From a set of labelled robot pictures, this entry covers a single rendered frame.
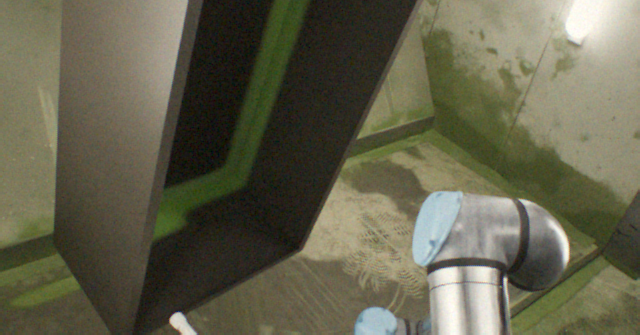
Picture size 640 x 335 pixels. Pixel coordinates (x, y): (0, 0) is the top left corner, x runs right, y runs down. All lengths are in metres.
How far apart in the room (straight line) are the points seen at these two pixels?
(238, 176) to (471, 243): 1.18
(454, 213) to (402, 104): 2.36
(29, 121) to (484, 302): 1.76
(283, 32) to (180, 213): 0.61
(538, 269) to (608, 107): 1.96
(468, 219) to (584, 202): 2.17
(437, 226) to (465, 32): 2.39
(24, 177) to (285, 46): 1.09
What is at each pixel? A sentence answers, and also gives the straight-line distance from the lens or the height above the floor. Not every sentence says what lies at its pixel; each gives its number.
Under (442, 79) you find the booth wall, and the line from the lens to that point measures 3.32.
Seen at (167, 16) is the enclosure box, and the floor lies 1.34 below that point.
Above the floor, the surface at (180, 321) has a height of 0.55.
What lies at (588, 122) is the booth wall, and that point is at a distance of 2.92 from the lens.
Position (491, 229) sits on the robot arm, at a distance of 0.89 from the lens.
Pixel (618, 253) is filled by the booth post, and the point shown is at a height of 0.07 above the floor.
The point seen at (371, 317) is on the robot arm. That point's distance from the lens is 1.41.
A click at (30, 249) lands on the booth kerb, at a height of 0.12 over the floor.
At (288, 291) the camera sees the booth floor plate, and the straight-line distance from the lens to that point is 2.25.
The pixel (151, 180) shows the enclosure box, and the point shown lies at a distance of 1.06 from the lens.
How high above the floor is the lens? 1.67
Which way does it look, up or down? 33 degrees down
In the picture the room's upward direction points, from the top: 12 degrees clockwise
